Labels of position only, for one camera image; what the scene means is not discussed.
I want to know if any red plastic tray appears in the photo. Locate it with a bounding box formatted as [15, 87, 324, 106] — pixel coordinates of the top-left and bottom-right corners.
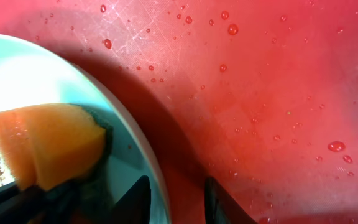
[0, 0, 358, 223]

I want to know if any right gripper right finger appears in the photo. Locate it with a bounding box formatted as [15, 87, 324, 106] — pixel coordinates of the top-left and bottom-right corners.
[204, 177, 257, 224]

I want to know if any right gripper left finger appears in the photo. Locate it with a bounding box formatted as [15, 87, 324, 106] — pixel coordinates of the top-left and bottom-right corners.
[109, 175, 151, 224]

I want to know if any orange sponge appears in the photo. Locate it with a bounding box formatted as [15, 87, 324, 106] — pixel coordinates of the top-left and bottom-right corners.
[0, 103, 112, 191]

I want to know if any white plate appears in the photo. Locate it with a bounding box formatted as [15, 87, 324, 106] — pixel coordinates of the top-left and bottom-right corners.
[0, 34, 171, 223]

